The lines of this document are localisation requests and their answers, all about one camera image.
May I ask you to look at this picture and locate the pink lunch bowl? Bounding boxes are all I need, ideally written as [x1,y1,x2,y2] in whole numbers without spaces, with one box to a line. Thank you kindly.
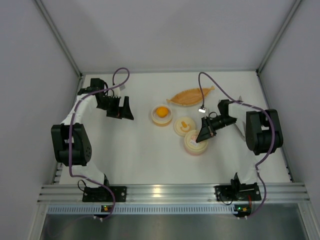
[184,143,208,156]

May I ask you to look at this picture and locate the woven fish-shaped basket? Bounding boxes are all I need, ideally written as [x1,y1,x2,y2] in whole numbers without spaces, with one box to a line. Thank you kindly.
[166,86,215,107]

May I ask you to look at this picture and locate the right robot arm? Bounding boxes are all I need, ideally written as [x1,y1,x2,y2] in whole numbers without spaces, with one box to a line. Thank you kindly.
[195,99,284,187]

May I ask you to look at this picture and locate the cream lid pink handle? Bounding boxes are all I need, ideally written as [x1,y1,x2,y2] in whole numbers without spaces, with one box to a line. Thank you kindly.
[184,130,208,147]

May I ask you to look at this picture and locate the orange lunch bowl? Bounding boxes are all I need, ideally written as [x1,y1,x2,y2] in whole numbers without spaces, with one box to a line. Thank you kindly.
[150,104,173,127]

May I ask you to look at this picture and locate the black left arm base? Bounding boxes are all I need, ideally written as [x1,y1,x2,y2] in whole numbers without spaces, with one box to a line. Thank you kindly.
[82,186,127,203]

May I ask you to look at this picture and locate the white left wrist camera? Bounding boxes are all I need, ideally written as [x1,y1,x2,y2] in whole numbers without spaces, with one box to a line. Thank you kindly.
[112,85,126,97]

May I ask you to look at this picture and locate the aluminium front rail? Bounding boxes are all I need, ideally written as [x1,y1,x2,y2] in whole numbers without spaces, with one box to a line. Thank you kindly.
[37,182,310,204]

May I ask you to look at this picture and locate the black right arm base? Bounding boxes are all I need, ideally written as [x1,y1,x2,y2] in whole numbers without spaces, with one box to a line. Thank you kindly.
[214,184,262,202]

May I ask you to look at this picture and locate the cream lid orange handle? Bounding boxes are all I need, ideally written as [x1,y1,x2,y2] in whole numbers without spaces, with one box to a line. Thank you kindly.
[173,116,196,137]

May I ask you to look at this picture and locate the perforated cable tray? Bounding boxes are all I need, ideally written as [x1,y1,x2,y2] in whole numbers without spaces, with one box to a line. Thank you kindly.
[47,204,249,215]

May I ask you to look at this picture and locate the steel food tongs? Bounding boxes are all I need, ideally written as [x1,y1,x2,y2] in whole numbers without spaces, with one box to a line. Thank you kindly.
[235,95,246,140]

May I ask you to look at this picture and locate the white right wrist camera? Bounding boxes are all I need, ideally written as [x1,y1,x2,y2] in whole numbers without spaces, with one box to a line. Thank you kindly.
[198,105,208,114]

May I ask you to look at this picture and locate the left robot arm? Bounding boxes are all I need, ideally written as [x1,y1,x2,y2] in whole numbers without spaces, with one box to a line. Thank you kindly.
[50,78,134,188]

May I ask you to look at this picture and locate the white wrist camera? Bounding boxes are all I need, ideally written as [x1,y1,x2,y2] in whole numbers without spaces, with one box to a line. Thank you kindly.
[112,85,126,97]
[198,105,208,114]

